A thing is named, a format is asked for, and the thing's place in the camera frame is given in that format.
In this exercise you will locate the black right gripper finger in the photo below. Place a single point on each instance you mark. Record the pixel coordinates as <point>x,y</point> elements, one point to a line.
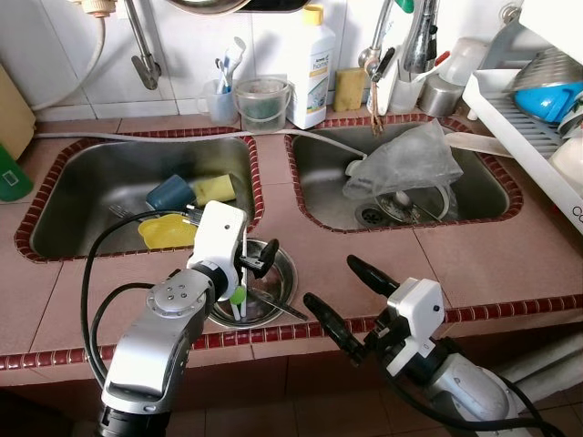
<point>335,323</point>
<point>372,275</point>

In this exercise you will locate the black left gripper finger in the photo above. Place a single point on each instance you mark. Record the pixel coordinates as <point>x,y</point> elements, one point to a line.
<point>264,252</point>
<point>259,272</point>

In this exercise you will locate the green and white spoon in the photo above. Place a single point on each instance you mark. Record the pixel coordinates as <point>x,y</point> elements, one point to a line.
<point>238,296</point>

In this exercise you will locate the white plastic stick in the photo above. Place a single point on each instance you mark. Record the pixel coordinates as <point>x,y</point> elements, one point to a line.
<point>244,238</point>

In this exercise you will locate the yellow bowl with grey base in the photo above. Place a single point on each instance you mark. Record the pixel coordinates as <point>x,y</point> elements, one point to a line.
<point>164,235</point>

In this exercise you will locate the teal plastic mug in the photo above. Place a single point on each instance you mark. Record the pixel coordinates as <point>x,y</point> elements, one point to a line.
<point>168,191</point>

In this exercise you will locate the steel fork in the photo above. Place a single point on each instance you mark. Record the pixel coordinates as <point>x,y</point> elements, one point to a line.
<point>127,212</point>

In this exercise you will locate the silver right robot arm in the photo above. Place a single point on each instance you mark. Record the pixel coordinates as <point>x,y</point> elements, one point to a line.
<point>474,401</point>

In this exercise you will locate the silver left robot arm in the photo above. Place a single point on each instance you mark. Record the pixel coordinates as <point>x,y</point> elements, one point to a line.
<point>146,355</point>

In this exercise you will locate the round steel plate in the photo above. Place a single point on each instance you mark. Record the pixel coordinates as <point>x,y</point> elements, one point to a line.
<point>273,305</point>

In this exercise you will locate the steel knife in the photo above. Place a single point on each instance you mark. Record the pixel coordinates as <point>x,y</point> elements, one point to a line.
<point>282,308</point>

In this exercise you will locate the yellow dish sponge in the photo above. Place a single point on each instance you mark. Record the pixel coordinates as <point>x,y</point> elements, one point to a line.
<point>214,188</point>

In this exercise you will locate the clear plastic bag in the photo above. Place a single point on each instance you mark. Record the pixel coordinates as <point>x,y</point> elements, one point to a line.
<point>405,164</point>

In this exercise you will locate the stainless steel sink basin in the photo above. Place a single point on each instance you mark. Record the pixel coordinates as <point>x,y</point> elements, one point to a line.
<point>483,196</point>
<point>91,182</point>

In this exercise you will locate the clear plastic tub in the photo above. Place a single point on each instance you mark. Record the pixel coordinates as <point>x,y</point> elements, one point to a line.
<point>262,105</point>

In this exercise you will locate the clear toothbrush cup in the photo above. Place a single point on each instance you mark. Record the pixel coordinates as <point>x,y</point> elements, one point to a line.
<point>219,102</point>

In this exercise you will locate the folded white drying rack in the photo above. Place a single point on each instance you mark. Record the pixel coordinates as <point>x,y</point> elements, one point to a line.
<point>547,369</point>

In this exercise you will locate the beige rack drain spout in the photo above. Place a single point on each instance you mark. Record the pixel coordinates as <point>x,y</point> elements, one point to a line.
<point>478,144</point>

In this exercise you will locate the white detergent bottle yellow cap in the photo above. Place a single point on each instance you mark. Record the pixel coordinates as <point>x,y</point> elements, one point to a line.
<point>311,77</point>

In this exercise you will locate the tan scrubbing sponge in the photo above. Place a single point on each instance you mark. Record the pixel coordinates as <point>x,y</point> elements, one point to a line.
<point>349,89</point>

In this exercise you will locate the steel cup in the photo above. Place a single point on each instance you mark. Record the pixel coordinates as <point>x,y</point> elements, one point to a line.
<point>442,98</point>

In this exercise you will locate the white plastic dish rack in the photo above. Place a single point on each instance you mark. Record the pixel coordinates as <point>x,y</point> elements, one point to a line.
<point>510,127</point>

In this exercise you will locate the plain white ceramic mug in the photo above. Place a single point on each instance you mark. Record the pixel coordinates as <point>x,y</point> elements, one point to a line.
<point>567,164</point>

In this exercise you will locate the chrome swivel faucet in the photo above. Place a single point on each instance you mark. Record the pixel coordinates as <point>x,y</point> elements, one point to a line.
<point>419,45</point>

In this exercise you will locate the blue bowl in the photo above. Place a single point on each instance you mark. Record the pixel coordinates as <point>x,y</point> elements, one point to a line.
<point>547,102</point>

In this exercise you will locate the green dish soap bottle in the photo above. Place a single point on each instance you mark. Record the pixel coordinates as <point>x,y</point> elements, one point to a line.
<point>14,177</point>

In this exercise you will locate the dark hanging pan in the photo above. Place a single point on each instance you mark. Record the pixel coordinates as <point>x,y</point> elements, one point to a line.
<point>237,5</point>

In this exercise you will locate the steel bowl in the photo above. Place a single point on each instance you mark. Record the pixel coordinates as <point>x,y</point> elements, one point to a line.
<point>547,71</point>

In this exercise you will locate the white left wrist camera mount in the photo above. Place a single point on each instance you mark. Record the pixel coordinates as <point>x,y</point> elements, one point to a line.
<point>219,241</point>

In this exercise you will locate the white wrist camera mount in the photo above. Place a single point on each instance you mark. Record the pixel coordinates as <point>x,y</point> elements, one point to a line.
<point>219,241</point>
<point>417,309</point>

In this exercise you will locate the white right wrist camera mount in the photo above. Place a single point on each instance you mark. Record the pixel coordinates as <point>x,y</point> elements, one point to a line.
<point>417,309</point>

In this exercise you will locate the chrome wall tap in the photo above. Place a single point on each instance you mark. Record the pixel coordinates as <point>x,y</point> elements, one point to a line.
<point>144,59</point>

